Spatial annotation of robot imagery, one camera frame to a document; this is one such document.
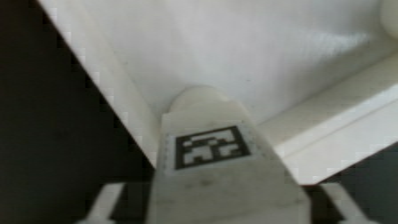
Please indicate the white fence front wall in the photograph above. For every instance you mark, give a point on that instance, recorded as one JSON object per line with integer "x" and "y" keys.
{"x": 346, "y": 146}

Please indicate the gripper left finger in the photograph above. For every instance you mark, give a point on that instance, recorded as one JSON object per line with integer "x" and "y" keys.
{"x": 119, "y": 205}

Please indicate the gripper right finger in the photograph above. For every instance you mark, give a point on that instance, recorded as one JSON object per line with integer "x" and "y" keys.
{"x": 334, "y": 209}

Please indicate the white square table top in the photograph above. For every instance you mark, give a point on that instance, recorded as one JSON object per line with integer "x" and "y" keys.
{"x": 293, "y": 54}

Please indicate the white table leg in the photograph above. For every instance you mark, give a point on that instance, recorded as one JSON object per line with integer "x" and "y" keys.
{"x": 222, "y": 183}

